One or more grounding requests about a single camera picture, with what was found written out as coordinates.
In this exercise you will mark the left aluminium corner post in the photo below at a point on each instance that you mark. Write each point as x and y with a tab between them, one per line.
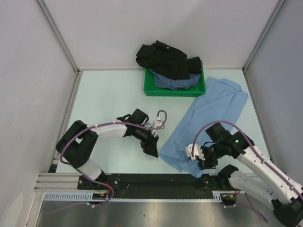
57	34

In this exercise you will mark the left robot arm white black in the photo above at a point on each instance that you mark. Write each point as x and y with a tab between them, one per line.
77	144

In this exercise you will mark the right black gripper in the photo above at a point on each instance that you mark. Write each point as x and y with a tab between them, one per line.
207	164

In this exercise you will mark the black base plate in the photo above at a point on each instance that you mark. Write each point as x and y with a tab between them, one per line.
163	194

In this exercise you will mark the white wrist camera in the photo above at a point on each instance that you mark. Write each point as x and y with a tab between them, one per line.
195	152
158	125

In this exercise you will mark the aluminium corner post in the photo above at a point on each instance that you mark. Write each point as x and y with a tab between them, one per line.
276	11
57	34

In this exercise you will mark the white slotted cable duct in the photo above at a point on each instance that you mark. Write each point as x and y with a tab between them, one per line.
68	196

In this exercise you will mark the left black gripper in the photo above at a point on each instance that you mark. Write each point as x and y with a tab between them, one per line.
149	145

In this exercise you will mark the light blue long sleeve shirt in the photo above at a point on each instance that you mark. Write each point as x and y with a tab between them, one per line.
223	100

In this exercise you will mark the dark blue checked shirt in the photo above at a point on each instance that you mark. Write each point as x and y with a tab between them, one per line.
174	85

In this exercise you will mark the black long sleeve shirt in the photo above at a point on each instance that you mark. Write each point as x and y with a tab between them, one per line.
168	61

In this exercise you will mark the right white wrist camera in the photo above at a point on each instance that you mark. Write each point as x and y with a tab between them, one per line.
195	152

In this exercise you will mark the right aluminium corner post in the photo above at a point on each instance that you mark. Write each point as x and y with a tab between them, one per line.
276	11

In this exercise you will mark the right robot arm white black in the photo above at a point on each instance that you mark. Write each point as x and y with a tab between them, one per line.
274	188

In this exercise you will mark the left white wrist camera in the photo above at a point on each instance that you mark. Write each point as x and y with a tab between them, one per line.
158	125

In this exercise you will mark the green plastic bin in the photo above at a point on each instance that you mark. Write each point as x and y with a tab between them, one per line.
150	88

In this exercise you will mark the aluminium frame rail front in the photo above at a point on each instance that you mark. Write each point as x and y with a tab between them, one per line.
65	182

